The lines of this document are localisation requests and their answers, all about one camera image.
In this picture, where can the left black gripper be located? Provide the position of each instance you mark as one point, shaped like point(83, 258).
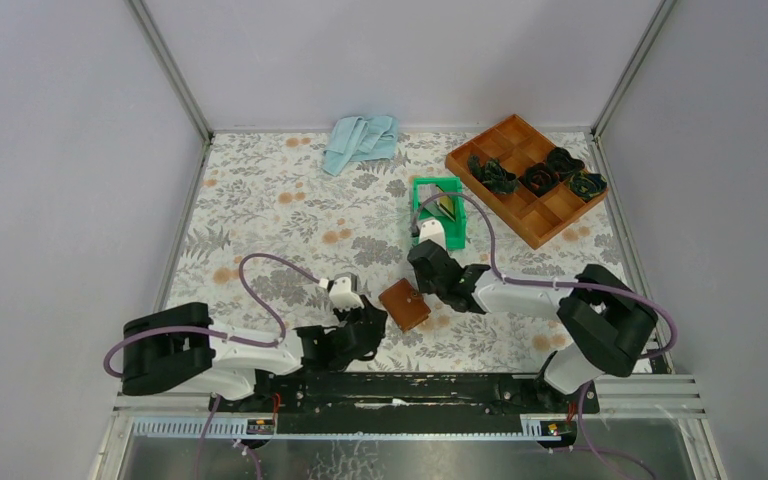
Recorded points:
point(366, 313)

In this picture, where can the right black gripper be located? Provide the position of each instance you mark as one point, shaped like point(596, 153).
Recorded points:
point(422, 283)

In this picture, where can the brown leather card holder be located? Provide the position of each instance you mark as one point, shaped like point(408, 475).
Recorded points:
point(405, 305)

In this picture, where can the silver credit card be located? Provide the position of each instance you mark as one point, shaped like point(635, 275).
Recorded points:
point(441, 207)

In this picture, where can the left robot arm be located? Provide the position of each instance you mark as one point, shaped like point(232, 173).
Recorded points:
point(182, 348)

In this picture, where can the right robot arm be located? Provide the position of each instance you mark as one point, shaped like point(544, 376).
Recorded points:
point(609, 328)

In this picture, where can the green plastic basket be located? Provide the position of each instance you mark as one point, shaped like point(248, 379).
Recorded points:
point(425, 187)

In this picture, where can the dark rolled sock left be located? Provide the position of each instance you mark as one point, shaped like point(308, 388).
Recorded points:
point(492, 175)

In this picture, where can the dark rolled sock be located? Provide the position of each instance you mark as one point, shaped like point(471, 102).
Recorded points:
point(587, 185)
point(560, 161)
point(492, 175)
point(538, 179)

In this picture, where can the orange compartment tray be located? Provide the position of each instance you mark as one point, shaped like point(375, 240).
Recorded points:
point(517, 145)

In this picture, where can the dark rolled sock middle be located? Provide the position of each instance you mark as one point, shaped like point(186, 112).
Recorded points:
point(538, 179)

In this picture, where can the floral table mat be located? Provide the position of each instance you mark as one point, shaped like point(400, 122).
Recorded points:
point(268, 220)

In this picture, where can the light blue cloth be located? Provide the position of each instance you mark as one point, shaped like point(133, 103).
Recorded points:
point(360, 139)

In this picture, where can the dark rolled sock top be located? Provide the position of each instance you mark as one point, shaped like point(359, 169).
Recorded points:
point(560, 161)

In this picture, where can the dark rolled sock right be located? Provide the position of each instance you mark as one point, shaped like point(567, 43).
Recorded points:
point(587, 185)

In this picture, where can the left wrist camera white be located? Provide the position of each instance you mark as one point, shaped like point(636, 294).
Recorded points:
point(342, 292)

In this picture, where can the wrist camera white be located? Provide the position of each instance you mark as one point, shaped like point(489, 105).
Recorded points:
point(432, 230)
point(342, 292)

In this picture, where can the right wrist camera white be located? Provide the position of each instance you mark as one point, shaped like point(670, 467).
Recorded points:
point(432, 230)

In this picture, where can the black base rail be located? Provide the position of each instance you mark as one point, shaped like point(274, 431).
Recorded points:
point(402, 404)

